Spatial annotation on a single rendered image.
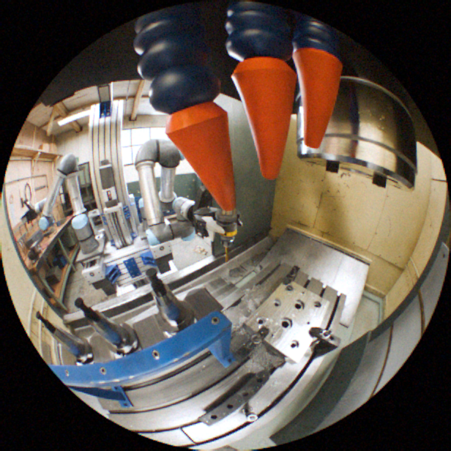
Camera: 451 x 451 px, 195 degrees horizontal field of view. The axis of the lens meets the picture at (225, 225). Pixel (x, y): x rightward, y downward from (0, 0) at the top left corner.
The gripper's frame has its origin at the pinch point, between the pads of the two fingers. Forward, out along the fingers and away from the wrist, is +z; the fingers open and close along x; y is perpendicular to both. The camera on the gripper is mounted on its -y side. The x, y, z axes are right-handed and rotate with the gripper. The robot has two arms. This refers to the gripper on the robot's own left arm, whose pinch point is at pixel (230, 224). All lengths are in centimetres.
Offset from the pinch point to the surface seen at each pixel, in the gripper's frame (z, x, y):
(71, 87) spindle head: 5.6, 28.7, -27.8
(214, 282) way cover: -29, -12, 59
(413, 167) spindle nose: 28.9, 7.4, -17.4
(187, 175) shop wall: -431, -189, 13
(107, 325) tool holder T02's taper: 9.6, 30.8, 1.9
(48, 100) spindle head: 5.2, 32.6, -27.8
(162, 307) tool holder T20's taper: 10.2, 21.8, 2.2
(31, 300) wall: -30, 101, 19
